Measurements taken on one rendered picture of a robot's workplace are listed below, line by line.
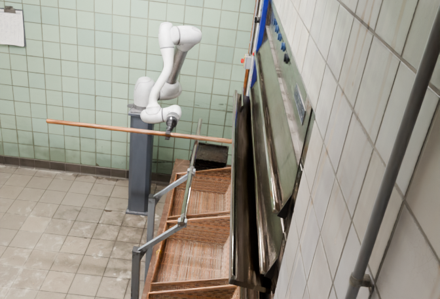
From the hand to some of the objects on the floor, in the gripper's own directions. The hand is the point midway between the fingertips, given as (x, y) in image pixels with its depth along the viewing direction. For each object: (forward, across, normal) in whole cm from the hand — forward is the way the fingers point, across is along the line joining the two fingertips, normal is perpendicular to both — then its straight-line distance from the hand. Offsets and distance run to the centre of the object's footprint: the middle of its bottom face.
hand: (167, 134), depth 300 cm
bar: (+29, +119, -6) cm, 123 cm away
